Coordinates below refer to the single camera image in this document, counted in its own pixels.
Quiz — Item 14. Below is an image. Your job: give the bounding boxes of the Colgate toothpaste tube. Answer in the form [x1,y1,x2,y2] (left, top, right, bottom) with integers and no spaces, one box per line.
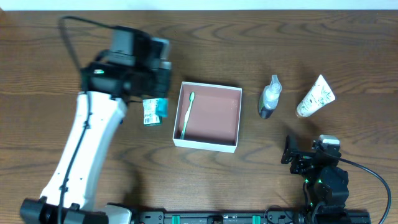
[155,98,169,118]

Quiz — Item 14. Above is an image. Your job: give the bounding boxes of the green Dettol soap pack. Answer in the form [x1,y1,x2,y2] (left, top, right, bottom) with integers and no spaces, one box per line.
[142,98,162,126]

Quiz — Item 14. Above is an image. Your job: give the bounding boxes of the green toothbrush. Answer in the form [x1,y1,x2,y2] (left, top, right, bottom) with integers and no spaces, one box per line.
[180,91,195,140]

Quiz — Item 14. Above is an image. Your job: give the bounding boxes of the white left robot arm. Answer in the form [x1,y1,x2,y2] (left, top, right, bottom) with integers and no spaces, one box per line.
[20,26,171,223]

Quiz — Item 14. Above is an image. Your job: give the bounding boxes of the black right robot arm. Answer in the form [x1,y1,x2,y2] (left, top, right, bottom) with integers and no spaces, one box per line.
[281,135,352,224]

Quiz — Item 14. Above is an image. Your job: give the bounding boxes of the white Pantene tube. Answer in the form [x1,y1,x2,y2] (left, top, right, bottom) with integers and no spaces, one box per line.
[296,75,336,118]

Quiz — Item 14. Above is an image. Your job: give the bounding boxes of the clear foam pump soap bottle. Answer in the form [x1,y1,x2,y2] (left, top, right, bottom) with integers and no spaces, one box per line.
[258,75,282,119]

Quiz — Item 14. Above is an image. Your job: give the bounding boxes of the white box with red interior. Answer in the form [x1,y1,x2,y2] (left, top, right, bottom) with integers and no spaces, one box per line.
[172,82,243,153]

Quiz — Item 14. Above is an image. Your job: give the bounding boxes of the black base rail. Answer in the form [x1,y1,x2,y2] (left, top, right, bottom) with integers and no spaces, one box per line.
[130,210,371,224]

